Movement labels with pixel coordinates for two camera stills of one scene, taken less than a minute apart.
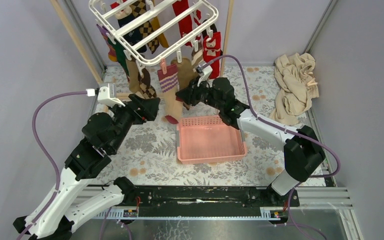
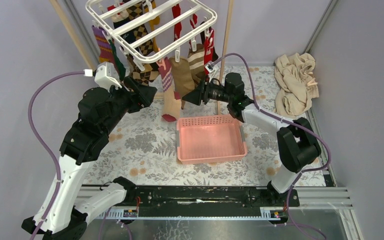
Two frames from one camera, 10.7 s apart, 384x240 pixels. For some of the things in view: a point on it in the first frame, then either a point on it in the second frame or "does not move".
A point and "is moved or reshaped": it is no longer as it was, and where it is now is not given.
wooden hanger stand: (92, 65) does not move
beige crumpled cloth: (295, 77) does not move
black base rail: (210, 201) does not move
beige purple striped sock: (172, 110) is moved or reshaped
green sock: (120, 56) -> (120, 65)
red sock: (185, 25) -> (176, 12)
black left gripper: (149, 110) -> (142, 95)
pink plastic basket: (204, 139) does not move
